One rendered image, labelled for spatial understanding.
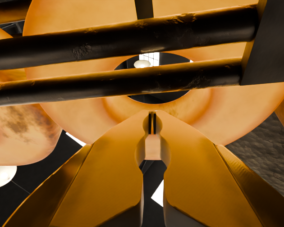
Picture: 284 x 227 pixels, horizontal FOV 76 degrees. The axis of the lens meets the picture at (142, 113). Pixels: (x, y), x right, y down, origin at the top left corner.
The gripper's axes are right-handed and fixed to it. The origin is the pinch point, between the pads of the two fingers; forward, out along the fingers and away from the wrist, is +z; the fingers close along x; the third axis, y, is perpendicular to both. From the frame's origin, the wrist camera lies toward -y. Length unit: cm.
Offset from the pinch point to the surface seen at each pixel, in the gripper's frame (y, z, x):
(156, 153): 4.9, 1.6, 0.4
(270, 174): 36, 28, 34
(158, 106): 1.2, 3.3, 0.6
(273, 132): 20.5, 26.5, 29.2
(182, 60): 185, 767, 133
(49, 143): 3.6, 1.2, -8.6
